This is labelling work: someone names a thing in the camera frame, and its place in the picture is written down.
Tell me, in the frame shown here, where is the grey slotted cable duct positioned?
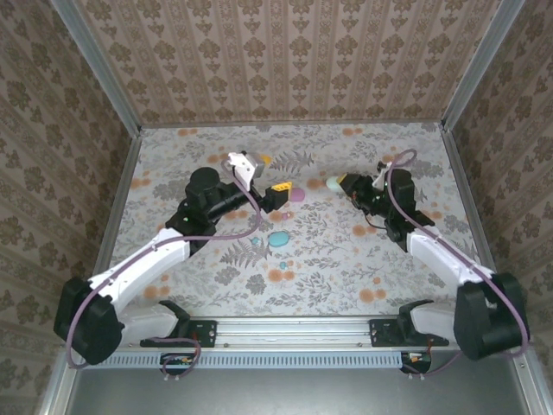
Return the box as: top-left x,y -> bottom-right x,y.
105,348 -> 433,369

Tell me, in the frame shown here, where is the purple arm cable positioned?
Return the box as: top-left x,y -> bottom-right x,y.
64,157 -> 263,384
386,149 -> 531,381

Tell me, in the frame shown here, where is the aluminium frame post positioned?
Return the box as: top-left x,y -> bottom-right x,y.
439,0 -> 527,131
49,0 -> 143,136

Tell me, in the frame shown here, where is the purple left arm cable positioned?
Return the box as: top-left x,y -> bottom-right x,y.
64,157 -> 263,384

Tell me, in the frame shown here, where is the aluminium side rail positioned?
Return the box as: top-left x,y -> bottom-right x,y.
38,127 -> 143,415
439,124 -> 515,316

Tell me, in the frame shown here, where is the black wiring box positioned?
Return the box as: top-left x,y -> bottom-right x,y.
400,350 -> 434,374
160,352 -> 194,375

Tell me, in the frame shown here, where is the aluminium mounting rail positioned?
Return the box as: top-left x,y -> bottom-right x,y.
185,316 -> 528,349

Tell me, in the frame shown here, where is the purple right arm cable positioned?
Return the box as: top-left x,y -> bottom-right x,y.
386,149 -> 531,381

